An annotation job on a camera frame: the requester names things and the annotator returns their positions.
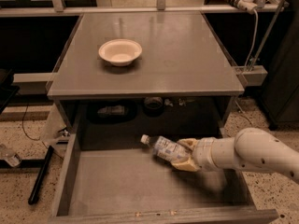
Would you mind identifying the blue label plastic bottle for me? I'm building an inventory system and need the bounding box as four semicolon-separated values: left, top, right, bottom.
140;134;191;163

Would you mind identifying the grey metal rail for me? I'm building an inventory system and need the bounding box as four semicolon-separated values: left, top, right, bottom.
0;3;281;18

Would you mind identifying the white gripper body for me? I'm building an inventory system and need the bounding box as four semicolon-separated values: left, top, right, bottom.
192;137;237;171

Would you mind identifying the white cable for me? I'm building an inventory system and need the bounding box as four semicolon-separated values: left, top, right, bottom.
243;8;260;71

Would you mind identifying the white paper bowl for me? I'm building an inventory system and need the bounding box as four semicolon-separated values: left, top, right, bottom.
98;39;142;67

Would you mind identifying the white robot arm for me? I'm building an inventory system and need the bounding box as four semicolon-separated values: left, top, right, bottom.
172;128;299;183

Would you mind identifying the open grey top drawer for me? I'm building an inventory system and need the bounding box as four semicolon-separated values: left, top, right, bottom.
49;126;278;224

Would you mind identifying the black pole on floor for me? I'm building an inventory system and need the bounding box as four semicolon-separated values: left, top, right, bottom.
28;146;54;205

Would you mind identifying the clear bottle on floor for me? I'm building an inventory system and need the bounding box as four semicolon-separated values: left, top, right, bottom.
0;144;21;167

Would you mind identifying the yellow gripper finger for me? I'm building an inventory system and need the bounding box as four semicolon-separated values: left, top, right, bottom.
172;158;200;172
178;138;199;150

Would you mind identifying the thin black floor cable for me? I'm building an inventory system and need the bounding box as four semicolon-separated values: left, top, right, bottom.
21;103;42;142

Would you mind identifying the grey cabinet table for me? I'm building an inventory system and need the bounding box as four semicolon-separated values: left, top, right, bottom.
46;10;246;151

